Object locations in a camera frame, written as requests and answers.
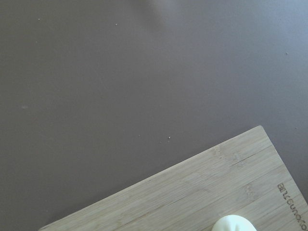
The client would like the white steamed bun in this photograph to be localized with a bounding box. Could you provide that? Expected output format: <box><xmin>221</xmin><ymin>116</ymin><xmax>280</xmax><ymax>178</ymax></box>
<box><xmin>211</xmin><ymin>215</ymin><xmax>257</xmax><ymax>231</ymax></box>

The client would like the wooden cutting board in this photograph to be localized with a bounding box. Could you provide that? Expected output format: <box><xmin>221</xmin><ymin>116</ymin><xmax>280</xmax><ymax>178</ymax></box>
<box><xmin>43</xmin><ymin>126</ymin><xmax>308</xmax><ymax>231</ymax></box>

